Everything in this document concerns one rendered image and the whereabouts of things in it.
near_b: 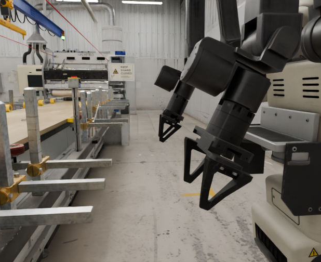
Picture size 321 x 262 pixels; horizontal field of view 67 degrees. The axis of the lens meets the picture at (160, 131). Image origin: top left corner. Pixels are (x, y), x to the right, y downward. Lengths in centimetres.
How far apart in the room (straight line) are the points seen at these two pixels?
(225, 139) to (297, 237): 41
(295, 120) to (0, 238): 90
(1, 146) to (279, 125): 81
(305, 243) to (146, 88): 1069
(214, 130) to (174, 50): 1106
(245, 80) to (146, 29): 1111
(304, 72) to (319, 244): 40
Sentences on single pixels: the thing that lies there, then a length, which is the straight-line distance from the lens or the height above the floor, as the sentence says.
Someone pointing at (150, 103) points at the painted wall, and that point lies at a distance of 1120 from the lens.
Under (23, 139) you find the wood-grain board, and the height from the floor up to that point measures 90.
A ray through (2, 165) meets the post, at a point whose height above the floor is 92.
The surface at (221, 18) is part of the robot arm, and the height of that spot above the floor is 137.
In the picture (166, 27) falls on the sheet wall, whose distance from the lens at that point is 1153.
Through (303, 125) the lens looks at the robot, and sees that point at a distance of 62.
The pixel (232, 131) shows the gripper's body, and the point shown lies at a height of 109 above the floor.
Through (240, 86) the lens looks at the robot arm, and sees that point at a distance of 37.
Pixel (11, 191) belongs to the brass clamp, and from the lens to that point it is 93.
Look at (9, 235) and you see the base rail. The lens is 95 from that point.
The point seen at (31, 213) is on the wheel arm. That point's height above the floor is 86.
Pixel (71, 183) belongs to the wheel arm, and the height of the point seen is 83.
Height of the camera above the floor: 116
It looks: 10 degrees down
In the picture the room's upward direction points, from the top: straight up
